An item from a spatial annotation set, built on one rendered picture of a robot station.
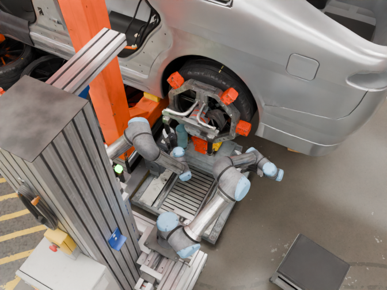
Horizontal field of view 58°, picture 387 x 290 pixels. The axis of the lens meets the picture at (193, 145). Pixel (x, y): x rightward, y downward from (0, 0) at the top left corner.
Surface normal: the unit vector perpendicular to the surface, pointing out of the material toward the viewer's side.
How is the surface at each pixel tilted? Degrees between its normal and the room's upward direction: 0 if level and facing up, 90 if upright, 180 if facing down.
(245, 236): 0
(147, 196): 0
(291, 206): 0
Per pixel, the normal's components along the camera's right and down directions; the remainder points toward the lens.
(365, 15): 0.00, -0.59
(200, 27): -0.46, 0.72
